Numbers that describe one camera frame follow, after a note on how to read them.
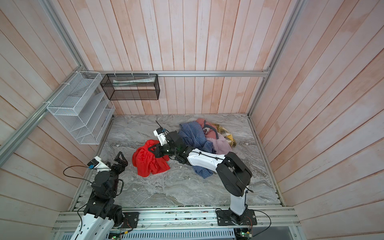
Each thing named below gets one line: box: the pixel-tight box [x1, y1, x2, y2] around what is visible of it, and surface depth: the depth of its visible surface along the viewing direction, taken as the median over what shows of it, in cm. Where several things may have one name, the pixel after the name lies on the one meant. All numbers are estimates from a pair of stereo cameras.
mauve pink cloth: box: [206, 132, 233, 155], surface depth 98 cm
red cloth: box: [132, 139, 171, 177], surface depth 80 cm
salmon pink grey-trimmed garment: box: [196, 118, 219, 140], surface depth 102 cm
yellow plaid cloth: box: [213, 122, 237, 148], surface depth 103 cm
